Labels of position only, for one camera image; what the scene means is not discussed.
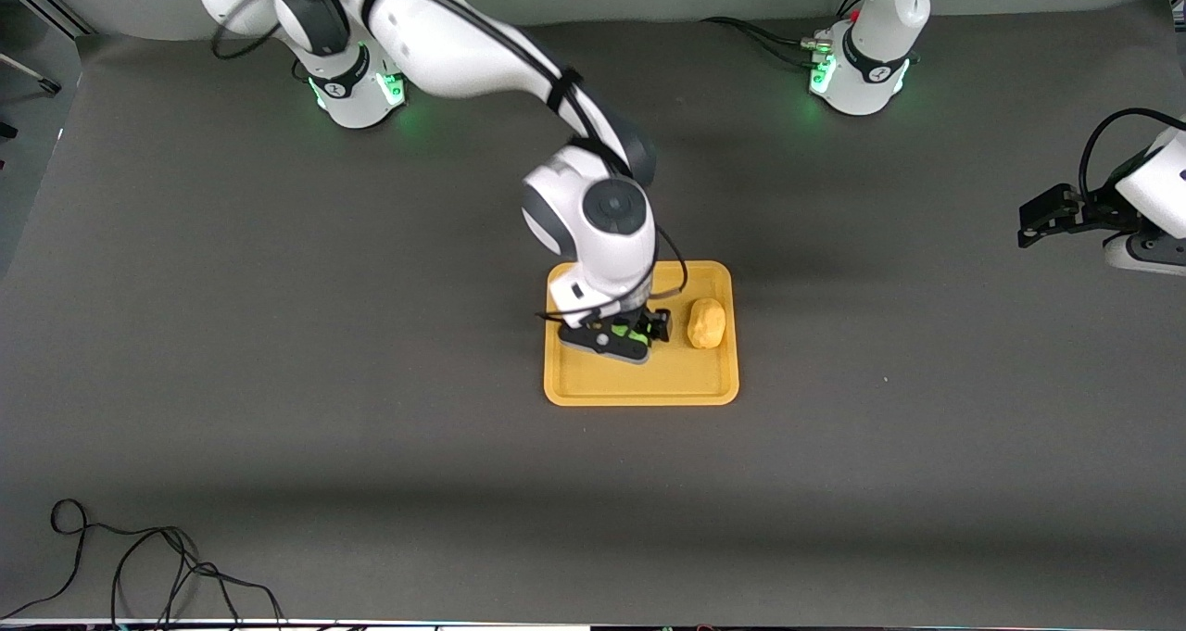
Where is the yellow potato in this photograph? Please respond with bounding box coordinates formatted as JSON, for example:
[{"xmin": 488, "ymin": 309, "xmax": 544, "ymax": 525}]
[{"xmin": 687, "ymin": 297, "xmax": 726, "ymax": 350}]

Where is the yellow plastic tray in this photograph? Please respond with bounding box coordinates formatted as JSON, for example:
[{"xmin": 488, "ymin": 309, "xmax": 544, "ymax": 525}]
[{"xmin": 543, "ymin": 260, "xmax": 740, "ymax": 407}]

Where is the dark grey table mat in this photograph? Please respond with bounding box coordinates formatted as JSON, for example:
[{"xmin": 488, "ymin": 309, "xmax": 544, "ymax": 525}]
[{"xmin": 0, "ymin": 1, "xmax": 1186, "ymax": 625}]

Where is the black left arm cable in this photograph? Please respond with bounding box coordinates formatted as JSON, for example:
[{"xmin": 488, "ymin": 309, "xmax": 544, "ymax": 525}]
[{"xmin": 1075, "ymin": 107, "xmax": 1186, "ymax": 198}]

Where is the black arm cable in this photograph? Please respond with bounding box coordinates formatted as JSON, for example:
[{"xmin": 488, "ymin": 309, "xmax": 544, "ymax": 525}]
[
  {"xmin": 209, "ymin": 0, "xmax": 689, "ymax": 326},
  {"xmin": 1075, "ymin": 107, "xmax": 1186, "ymax": 198}
]

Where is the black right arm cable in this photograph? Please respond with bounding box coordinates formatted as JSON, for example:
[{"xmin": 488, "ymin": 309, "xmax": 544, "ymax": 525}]
[{"xmin": 209, "ymin": 0, "xmax": 689, "ymax": 326}]

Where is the black left base cable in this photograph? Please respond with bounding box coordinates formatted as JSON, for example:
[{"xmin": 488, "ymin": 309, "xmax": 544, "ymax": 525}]
[{"xmin": 700, "ymin": 16, "xmax": 835, "ymax": 69}]

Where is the loose thin black cable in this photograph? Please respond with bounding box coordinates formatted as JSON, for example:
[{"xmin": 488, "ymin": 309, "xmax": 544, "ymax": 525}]
[{"xmin": 0, "ymin": 498, "xmax": 284, "ymax": 628}]

